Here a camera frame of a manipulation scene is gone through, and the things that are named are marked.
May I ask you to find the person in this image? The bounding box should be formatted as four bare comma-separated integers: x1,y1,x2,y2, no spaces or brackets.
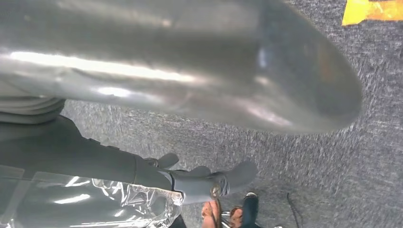
201,192,262,228

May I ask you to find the chrome swivel stool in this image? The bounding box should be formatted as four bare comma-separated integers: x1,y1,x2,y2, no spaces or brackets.
220,210,235,228

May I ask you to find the yellow floor tape square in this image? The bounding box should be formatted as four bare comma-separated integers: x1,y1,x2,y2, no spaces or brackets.
341,0,403,27

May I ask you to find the black dangling cable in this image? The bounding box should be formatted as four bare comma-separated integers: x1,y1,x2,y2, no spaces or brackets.
286,192,304,228

